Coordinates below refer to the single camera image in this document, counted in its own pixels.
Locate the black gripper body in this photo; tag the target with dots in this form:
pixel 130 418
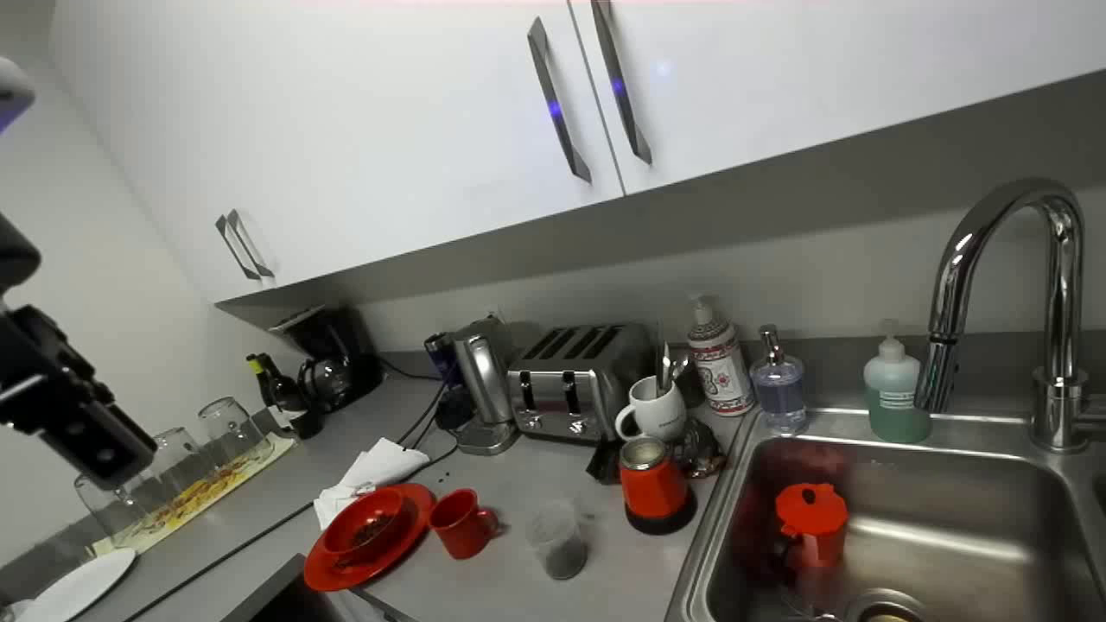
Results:
pixel 45 368

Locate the white wall cabinet door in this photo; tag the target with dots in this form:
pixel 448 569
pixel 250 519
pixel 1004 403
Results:
pixel 830 58
pixel 242 117
pixel 437 117
pixel 155 151

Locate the clear drinking glass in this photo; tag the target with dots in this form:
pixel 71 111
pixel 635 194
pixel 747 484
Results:
pixel 99 501
pixel 175 451
pixel 228 418

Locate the yellow printed placemat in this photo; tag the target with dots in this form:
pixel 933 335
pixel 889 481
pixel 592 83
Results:
pixel 193 487

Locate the white plate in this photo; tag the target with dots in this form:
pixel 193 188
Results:
pixel 75 581

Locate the dark bottle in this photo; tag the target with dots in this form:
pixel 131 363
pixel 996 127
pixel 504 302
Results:
pixel 279 393

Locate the black coffee machine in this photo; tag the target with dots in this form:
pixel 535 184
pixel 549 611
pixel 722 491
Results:
pixel 338 348

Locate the white kitchen towel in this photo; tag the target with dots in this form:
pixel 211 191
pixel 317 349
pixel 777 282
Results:
pixel 367 471

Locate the red plate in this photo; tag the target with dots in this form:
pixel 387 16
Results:
pixel 333 576

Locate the red bowl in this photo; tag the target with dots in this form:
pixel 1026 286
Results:
pixel 365 531

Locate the stainless steel electric kettle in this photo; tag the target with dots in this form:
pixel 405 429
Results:
pixel 485 383

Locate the red cup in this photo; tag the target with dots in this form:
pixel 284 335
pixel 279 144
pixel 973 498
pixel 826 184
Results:
pixel 459 524

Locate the silver four slot toaster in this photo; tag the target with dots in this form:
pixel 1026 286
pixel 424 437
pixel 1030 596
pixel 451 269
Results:
pixel 571 386

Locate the clear plastic cup with beans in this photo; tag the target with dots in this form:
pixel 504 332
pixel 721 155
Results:
pixel 561 542

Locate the black rectangular object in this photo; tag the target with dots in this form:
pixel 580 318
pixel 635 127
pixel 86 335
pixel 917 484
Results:
pixel 601 460

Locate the white ceramic mug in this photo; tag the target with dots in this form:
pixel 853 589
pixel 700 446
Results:
pixel 659 413

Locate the orange moka pot base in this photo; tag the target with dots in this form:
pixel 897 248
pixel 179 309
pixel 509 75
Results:
pixel 655 484

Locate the metal spoon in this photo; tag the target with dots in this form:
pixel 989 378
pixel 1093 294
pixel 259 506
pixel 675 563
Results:
pixel 669 363

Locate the small dark object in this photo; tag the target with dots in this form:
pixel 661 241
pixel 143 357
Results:
pixel 700 451

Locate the red patterned white soap dispenser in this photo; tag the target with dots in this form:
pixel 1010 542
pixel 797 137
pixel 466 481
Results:
pixel 721 368

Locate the clear blue soap dispenser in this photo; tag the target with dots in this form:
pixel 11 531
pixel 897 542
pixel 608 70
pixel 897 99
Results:
pixel 777 393

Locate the orange moka pot top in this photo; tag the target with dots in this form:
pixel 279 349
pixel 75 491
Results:
pixel 810 519

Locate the green dish soap bottle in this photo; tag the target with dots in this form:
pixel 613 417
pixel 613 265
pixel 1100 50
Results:
pixel 897 398

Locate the stainless steel sink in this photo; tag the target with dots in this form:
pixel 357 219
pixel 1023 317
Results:
pixel 919 542

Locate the chrome gooseneck faucet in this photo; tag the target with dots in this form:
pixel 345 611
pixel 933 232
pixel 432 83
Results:
pixel 1062 324

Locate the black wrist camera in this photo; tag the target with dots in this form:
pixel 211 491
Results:
pixel 109 451

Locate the grey wall cabinet body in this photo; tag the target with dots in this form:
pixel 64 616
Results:
pixel 747 194

